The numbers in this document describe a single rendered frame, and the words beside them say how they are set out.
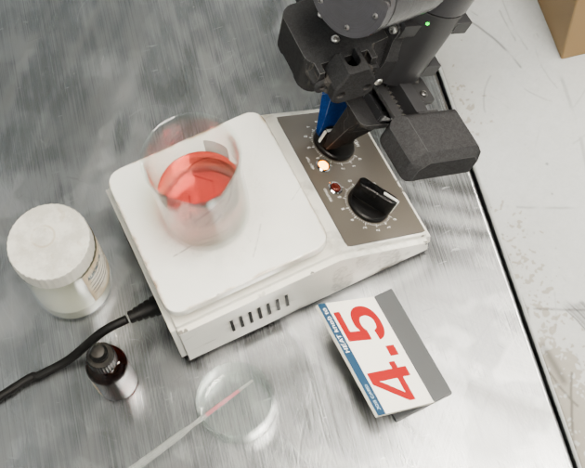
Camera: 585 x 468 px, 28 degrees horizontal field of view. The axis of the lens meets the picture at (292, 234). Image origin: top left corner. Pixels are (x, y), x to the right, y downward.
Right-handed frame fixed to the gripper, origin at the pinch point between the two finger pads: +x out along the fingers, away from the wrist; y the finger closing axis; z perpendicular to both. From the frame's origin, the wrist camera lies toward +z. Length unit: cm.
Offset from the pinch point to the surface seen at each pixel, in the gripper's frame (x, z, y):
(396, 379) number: 8.4, 0.9, 17.3
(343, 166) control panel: 4.0, -0.7, 2.1
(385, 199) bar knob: 2.3, -1.1, 6.4
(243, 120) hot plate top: 3.4, 5.9, -2.6
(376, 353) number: 8.3, 1.4, 15.1
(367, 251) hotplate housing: 4.5, 0.8, 9.0
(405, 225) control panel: 4.0, -3.1, 7.8
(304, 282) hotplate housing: 6.7, 5.4, 9.3
